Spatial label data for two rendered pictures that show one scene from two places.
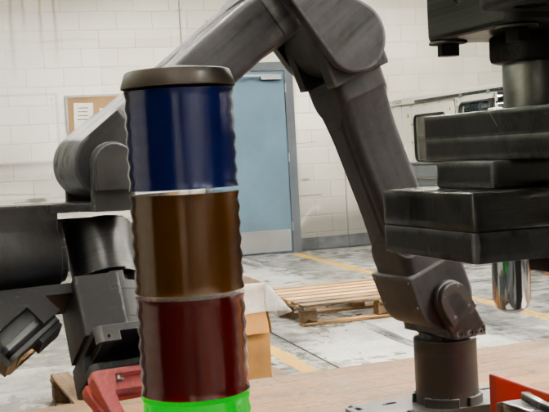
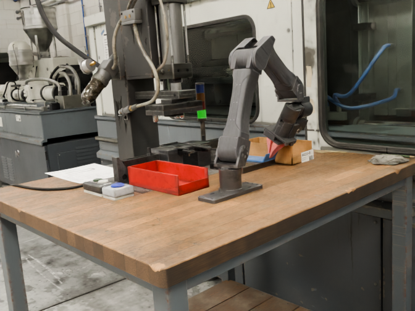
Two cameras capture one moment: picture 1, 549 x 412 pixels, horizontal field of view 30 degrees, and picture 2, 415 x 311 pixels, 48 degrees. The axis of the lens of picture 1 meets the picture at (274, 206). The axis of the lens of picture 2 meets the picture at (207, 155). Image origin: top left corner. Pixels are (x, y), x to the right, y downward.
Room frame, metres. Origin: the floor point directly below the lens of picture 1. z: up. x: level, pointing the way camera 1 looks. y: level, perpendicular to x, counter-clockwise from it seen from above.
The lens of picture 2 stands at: (2.16, -0.70, 1.24)
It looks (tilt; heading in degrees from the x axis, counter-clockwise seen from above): 10 degrees down; 158
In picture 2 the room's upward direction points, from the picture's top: 4 degrees counter-clockwise
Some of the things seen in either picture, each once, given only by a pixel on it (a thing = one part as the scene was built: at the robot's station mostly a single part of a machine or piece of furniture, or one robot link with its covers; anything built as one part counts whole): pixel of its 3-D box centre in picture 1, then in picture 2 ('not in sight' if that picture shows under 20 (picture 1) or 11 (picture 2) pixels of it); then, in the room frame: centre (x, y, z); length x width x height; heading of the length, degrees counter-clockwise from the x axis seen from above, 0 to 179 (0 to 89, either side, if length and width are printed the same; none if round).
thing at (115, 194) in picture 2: not in sight; (118, 195); (0.83, -0.44, 0.90); 0.07 x 0.07 x 0.06; 20
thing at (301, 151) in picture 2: not in sight; (275, 150); (0.67, 0.19, 0.93); 0.25 x 0.13 x 0.08; 20
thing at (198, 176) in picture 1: (180, 139); (199, 88); (0.35, 0.03, 1.17); 0.04 x 0.04 x 0.03
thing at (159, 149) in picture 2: not in sight; (180, 146); (0.58, -0.15, 0.98); 0.20 x 0.10 x 0.01; 110
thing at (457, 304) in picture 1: (437, 307); (230, 156); (1.00, -0.16, 1.00); 0.09 x 0.06 x 0.06; 27
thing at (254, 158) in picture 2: not in sight; (254, 155); (0.71, 0.08, 0.93); 0.15 x 0.07 x 0.03; 24
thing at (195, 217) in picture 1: (186, 240); (200, 97); (0.35, 0.03, 1.14); 0.04 x 0.04 x 0.03
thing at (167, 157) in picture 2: not in sight; (181, 158); (0.58, -0.15, 0.94); 0.20 x 0.10 x 0.07; 110
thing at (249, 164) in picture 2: not in sight; (242, 163); (0.71, 0.03, 0.91); 0.17 x 0.16 x 0.02; 110
